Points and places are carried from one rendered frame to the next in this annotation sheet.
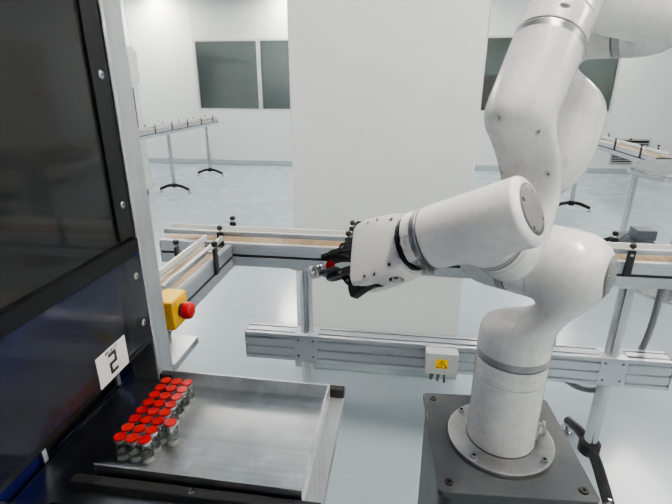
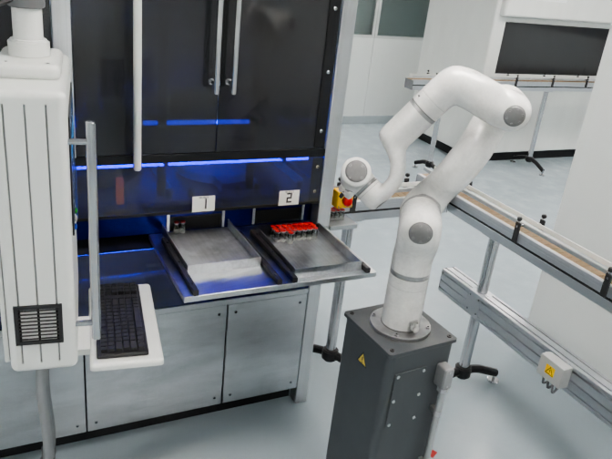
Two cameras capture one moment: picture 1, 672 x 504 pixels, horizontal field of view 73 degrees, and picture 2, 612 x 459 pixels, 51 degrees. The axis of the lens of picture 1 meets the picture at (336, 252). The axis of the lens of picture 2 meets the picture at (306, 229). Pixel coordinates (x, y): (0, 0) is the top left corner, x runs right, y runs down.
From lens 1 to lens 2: 169 cm
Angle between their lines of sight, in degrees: 50
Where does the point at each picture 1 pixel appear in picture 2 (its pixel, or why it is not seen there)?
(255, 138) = not seen: outside the picture
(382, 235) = not seen: hidden behind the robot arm
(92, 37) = (328, 56)
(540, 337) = (398, 255)
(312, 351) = (475, 309)
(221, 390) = (329, 242)
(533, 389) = (397, 287)
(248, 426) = (318, 255)
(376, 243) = not seen: hidden behind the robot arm
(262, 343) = (449, 283)
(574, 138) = (448, 161)
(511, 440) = (386, 313)
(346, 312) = (572, 321)
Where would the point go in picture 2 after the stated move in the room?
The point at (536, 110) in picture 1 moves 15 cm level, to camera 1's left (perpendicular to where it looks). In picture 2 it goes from (384, 136) to (351, 121)
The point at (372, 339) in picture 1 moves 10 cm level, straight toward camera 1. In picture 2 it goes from (516, 322) to (499, 326)
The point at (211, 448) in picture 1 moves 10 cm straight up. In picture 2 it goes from (297, 251) to (300, 227)
